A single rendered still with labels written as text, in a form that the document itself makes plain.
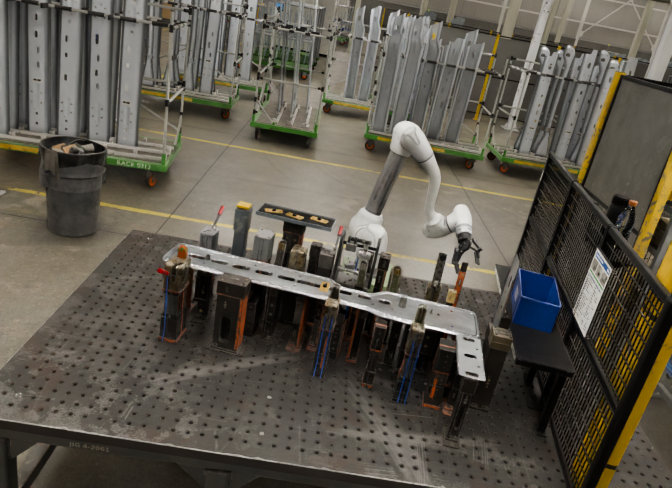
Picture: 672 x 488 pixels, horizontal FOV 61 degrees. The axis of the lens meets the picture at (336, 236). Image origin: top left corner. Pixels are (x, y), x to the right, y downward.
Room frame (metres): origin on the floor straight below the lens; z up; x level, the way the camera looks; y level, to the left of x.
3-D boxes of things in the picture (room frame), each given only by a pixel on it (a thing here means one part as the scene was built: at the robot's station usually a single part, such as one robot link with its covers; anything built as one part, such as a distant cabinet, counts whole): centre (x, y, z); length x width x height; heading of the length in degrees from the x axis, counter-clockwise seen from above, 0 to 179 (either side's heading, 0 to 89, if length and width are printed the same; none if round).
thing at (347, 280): (2.40, -0.11, 0.94); 0.18 x 0.13 x 0.49; 84
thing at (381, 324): (2.00, -0.25, 0.84); 0.11 x 0.08 x 0.29; 174
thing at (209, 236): (2.42, 0.58, 0.88); 0.11 x 0.10 x 0.36; 174
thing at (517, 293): (2.28, -0.91, 1.10); 0.30 x 0.17 x 0.13; 169
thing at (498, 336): (2.00, -0.72, 0.88); 0.08 x 0.08 x 0.36; 84
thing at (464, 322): (2.20, 0.03, 1.00); 1.38 x 0.22 x 0.02; 84
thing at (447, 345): (1.96, -0.51, 0.84); 0.11 x 0.10 x 0.28; 174
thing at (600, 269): (2.00, -1.00, 1.30); 0.23 x 0.02 x 0.31; 174
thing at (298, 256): (2.37, 0.15, 0.89); 0.13 x 0.11 x 0.38; 174
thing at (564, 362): (2.31, -0.91, 1.02); 0.90 x 0.22 x 0.03; 174
